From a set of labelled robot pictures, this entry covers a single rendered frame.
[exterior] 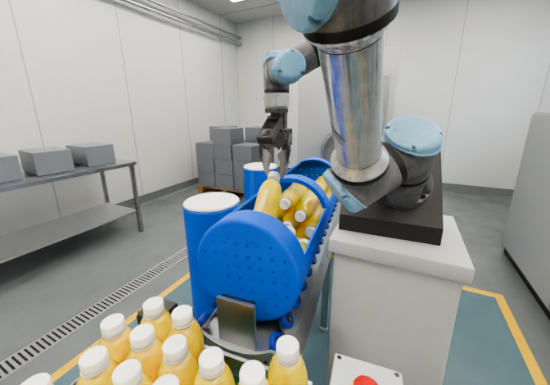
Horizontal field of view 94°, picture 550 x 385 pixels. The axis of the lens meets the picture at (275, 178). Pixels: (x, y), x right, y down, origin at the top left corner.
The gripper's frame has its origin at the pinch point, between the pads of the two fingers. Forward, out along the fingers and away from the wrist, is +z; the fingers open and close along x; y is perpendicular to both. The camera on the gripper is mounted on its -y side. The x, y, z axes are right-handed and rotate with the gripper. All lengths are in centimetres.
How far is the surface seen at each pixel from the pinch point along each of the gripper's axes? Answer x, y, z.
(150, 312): 11.1, -42.2, 18.8
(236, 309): -1.0, -29.6, 25.1
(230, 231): 2.7, -24.0, 8.5
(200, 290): 47, 18, 69
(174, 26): 303, 335, -155
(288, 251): -11.9, -23.7, 11.1
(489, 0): -182, 467, -177
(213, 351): -5.9, -46.0, 18.1
